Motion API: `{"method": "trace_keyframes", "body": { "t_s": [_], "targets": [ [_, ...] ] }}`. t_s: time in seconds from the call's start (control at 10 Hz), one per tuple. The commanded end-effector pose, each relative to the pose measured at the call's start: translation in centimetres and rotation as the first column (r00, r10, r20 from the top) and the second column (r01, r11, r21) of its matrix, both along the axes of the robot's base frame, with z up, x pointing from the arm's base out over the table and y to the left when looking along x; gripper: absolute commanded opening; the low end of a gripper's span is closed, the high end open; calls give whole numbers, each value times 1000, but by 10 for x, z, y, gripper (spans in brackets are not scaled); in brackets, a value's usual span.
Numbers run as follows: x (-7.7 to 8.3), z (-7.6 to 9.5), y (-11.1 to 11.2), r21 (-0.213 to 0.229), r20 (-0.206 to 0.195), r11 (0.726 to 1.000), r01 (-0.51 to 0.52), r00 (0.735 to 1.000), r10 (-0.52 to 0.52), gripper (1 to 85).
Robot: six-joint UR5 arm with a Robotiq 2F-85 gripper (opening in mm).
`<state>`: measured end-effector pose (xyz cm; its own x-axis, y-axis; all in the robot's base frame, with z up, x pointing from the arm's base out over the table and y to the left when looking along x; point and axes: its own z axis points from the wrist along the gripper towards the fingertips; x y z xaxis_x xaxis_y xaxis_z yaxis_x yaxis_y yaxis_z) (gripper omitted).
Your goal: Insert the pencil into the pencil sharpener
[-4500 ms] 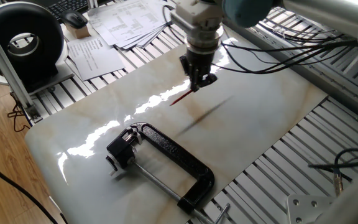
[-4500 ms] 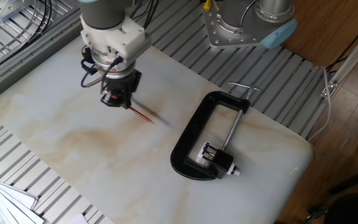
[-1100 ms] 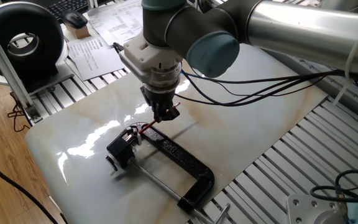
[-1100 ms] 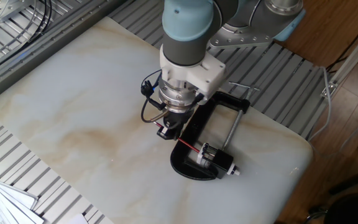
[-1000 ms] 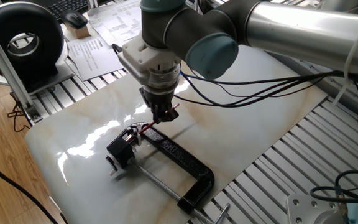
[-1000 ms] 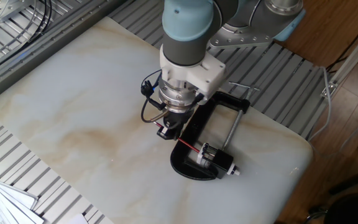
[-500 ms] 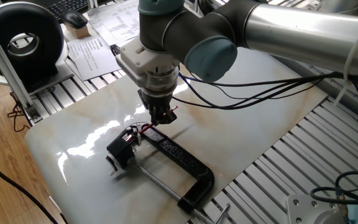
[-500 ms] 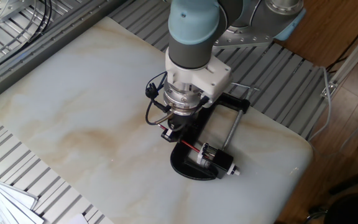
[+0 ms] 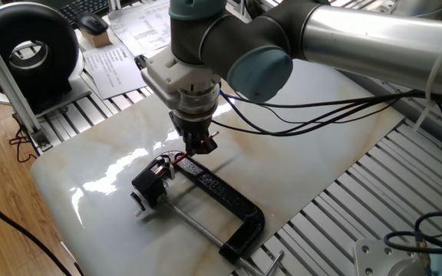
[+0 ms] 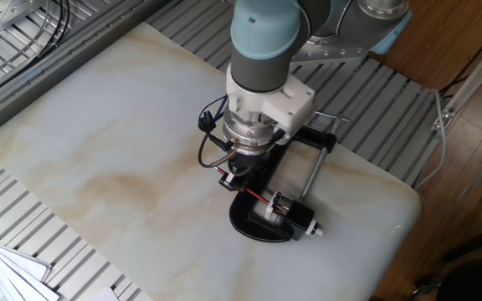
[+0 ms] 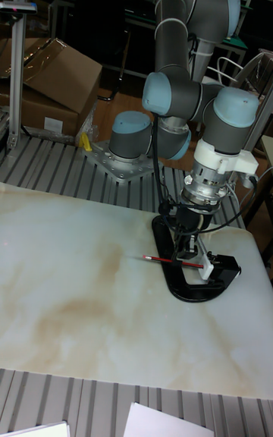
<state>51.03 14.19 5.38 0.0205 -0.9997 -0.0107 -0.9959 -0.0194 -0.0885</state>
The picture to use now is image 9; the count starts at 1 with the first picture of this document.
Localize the small wooden block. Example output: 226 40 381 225
81 29 113 49

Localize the black floor cable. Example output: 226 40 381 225
0 186 74 276

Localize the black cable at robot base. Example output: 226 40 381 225
382 212 442 255

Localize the black keyboard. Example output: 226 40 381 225
58 0 111 26

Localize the black computer mouse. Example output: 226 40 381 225
74 12 110 37

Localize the black C-clamp with steel screw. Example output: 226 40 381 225
155 149 285 276

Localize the aluminium frame post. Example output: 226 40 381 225
0 13 53 151

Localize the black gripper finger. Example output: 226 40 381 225
200 133 219 155
184 133 203 156

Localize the silver robot mounting plate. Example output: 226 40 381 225
353 239 433 276

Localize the red pencil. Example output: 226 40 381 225
170 131 220 166

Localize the white marble board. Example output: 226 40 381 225
30 57 406 276

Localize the dark blue thin cable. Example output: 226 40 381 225
219 90 398 126

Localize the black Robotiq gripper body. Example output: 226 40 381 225
169 110 213 142

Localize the aluminium plate with holes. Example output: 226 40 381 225
358 0 397 13

